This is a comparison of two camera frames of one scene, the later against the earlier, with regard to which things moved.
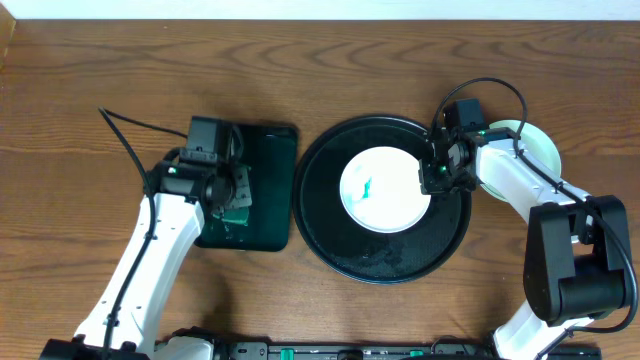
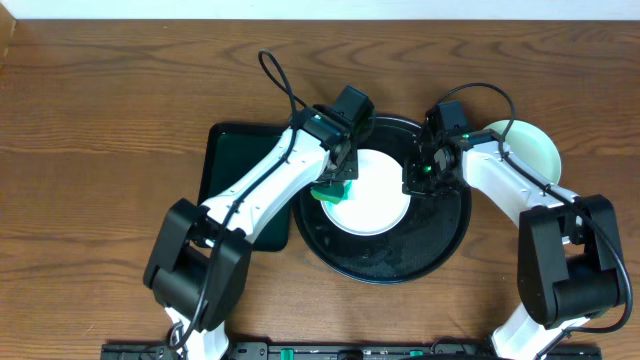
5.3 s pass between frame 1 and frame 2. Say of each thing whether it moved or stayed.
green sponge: moved
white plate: moved
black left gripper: moved
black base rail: stayed
